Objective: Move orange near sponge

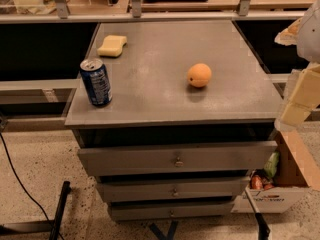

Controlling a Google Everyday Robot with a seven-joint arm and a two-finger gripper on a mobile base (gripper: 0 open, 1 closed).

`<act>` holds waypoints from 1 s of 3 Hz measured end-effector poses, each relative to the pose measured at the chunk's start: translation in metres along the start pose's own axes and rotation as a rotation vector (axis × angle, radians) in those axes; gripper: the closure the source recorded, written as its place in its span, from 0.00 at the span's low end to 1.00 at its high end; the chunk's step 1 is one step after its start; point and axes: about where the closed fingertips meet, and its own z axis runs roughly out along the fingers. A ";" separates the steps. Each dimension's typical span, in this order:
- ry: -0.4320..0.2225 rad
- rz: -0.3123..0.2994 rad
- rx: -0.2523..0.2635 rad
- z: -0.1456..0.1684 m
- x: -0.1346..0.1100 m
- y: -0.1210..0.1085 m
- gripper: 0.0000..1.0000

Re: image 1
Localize black floor cable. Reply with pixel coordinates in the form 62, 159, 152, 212
0, 132, 64, 240

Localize metal railing frame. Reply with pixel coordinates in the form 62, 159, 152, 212
0, 0, 316, 24

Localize bottom grey drawer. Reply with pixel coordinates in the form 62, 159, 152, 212
108, 201, 233, 221

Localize middle grey drawer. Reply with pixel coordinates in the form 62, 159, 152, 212
97, 177, 249, 202

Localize orange fruit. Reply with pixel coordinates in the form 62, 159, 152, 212
187, 63, 212, 88

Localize black metal floor stand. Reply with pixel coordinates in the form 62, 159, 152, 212
0, 180, 72, 240

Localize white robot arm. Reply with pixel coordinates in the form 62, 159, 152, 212
274, 0, 320, 127

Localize yellow sponge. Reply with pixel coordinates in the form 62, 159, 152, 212
97, 35, 127, 57

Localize cardboard box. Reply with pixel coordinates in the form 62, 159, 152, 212
231, 129, 320, 214

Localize blue soda can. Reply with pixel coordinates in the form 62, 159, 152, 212
80, 58, 112, 106

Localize black handled tool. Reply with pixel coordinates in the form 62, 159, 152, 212
245, 188, 271, 240

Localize grey drawer cabinet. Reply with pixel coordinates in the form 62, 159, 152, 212
66, 20, 281, 208

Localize orange snack packets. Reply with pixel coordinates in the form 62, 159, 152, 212
250, 175, 274, 190

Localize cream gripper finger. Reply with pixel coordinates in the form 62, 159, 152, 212
274, 18, 302, 46
280, 63, 320, 124

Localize top grey drawer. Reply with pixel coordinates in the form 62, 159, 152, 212
78, 141, 277, 176

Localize green snack bag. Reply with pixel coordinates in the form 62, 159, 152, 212
264, 151, 280, 178

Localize grey drawer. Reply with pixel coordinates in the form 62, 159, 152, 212
108, 201, 233, 221
97, 177, 249, 202
78, 141, 277, 176

